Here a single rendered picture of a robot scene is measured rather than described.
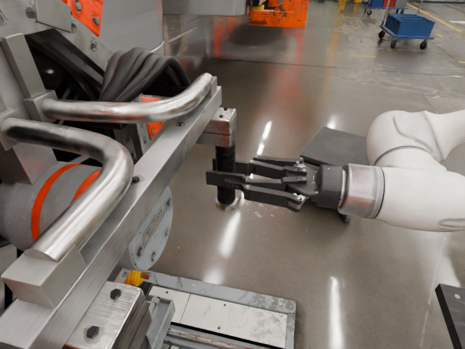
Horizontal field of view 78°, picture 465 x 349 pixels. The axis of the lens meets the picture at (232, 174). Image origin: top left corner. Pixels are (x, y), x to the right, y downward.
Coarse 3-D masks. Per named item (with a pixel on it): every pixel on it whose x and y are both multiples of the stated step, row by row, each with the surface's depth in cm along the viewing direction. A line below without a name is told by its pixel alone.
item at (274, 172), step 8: (256, 168) 56; (264, 168) 54; (272, 168) 53; (280, 168) 53; (288, 168) 52; (296, 168) 52; (304, 168) 52; (264, 176) 55; (272, 176) 54; (280, 176) 53
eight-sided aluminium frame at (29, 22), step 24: (0, 0) 30; (24, 0) 32; (48, 0) 35; (0, 24) 31; (24, 24) 33; (48, 24) 36; (72, 24) 40; (48, 48) 43; (72, 48) 42; (96, 48) 45; (96, 72) 52; (144, 144) 64
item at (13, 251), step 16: (32, 48) 44; (48, 64) 50; (64, 64) 50; (48, 80) 55; (64, 80) 54; (80, 80) 54; (64, 96) 53; (80, 96) 57; (80, 128) 64; (96, 128) 63; (64, 160) 57; (80, 160) 60; (96, 160) 67; (0, 240) 45; (0, 256) 45; (16, 256) 48; (0, 272) 45; (0, 288) 46; (0, 304) 46
